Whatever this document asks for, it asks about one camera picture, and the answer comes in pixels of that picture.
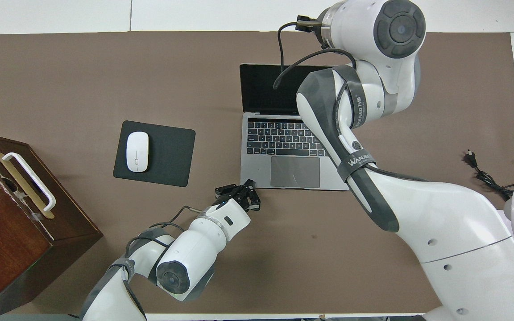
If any black power cord with plug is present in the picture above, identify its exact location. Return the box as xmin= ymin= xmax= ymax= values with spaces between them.
xmin=466 ymin=150 xmax=514 ymax=200

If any brass plate on box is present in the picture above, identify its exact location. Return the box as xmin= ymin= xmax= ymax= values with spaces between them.
xmin=0 ymin=152 xmax=55 ymax=220

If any black mouse pad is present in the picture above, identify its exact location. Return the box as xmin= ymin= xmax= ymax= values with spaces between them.
xmin=113 ymin=120 xmax=196 ymax=188

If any white computer mouse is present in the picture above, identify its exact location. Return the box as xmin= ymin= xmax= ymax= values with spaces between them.
xmin=126 ymin=132 xmax=149 ymax=173

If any brown wooden box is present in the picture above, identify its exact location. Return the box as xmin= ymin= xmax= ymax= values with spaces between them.
xmin=0 ymin=130 xmax=104 ymax=321

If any silver grey laptop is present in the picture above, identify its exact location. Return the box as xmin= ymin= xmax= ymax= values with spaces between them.
xmin=239 ymin=63 xmax=351 ymax=191

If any white box handle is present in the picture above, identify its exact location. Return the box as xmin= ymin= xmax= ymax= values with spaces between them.
xmin=2 ymin=152 xmax=57 ymax=212

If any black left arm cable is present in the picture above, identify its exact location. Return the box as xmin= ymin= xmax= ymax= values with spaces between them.
xmin=122 ymin=206 xmax=202 ymax=321

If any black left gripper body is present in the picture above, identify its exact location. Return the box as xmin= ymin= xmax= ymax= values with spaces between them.
xmin=228 ymin=186 xmax=251 ymax=210

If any brown table mat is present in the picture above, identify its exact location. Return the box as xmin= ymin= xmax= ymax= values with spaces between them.
xmin=0 ymin=31 xmax=514 ymax=315

